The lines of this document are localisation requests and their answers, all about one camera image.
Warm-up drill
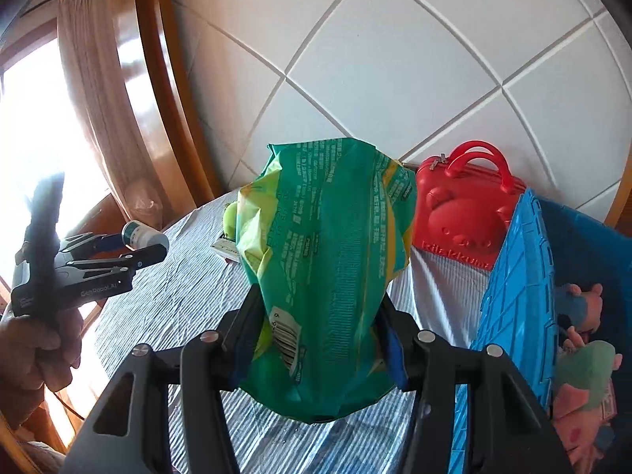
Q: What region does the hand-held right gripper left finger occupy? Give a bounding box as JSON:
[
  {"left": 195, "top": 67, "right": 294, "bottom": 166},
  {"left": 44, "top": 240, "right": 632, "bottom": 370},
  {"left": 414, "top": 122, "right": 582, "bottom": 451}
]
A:
[{"left": 62, "top": 284, "right": 268, "bottom": 474}]

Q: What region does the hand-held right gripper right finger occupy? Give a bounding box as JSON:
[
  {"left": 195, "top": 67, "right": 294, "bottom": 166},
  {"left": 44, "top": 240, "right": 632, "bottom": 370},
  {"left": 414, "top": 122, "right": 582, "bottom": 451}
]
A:
[{"left": 374, "top": 296, "right": 574, "bottom": 474}]

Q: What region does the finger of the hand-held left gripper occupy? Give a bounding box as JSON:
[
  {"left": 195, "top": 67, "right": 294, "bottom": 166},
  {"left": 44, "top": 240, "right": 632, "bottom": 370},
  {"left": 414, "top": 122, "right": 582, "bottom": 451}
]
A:
[
  {"left": 94, "top": 244, "right": 169, "bottom": 277},
  {"left": 74, "top": 231, "right": 127, "bottom": 255}
]

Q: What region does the white bottle with teal cap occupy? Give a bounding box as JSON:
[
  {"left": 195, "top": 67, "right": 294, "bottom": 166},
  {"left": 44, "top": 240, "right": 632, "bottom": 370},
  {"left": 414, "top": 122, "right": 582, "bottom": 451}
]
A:
[{"left": 121, "top": 220, "right": 171, "bottom": 254}]

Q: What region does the green plastic packet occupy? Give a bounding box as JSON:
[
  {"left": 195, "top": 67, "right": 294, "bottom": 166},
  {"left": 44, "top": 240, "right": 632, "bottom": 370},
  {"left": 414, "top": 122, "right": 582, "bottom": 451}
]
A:
[{"left": 236, "top": 138, "right": 419, "bottom": 424}]

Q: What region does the blue plastic crate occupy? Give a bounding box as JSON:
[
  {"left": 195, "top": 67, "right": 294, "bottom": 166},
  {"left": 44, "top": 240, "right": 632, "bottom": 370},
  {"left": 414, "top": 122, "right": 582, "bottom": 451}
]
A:
[{"left": 454, "top": 188, "right": 632, "bottom": 474}]

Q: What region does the pig plush with teal body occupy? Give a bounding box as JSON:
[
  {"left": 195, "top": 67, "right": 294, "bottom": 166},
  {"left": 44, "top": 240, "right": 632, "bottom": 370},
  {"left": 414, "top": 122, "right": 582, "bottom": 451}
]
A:
[{"left": 550, "top": 340, "right": 624, "bottom": 471}]

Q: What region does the person's left hand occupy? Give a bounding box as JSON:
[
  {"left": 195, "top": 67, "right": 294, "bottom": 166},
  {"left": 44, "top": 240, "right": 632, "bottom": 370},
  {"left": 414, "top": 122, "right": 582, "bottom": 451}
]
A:
[{"left": 0, "top": 305, "right": 86, "bottom": 397}]

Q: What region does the striped white bed sheet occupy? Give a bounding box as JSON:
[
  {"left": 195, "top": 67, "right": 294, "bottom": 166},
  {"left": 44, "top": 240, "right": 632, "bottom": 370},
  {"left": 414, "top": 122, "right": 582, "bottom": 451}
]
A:
[{"left": 64, "top": 190, "right": 495, "bottom": 474}]

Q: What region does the flat white green box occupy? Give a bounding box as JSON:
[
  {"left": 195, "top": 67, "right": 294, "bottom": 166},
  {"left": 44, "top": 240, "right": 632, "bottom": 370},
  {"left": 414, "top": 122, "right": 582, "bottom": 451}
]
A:
[{"left": 213, "top": 237, "right": 244, "bottom": 264}]

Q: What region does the green frog plush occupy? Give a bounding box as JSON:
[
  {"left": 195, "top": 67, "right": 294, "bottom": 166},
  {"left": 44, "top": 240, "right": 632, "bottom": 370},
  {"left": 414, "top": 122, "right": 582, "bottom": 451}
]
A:
[{"left": 221, "top": 202, "right": 244, "bottom": 239}]

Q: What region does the window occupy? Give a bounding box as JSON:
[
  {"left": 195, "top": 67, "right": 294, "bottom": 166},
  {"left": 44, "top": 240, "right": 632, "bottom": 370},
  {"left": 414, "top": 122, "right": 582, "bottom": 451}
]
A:
[{"left": 0, "top": 34, "right": 115, "bottom": 307}]

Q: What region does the beige curtain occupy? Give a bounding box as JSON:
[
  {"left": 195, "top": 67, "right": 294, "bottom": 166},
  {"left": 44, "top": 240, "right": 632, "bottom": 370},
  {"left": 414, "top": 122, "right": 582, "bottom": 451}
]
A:
[{"left": 56, "top": 0, "right": 165, "bottom": 232}]

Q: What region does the red bear case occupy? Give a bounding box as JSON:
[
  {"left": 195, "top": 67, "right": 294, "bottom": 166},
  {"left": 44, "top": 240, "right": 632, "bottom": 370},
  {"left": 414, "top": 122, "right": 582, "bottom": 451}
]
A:
[{"left": 414, "top": 141, "right": 527, "bottom": 272}]

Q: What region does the pig plush with blue hat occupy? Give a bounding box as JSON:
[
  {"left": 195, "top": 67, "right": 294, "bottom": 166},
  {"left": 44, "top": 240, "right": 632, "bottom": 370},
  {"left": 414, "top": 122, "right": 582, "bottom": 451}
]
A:
[{"left": 555, "top": 282, "right": 606, "bottom": 352}]

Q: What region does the wooden panel frame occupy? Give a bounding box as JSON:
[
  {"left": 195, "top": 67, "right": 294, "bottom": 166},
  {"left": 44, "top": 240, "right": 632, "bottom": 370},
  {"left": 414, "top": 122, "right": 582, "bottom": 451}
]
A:
[
  {"left": 106, "top": 0, "right": 234, "bottom": 219},
  {"left": 603, "top": 155, "right": 632, "bottom": 239}
]

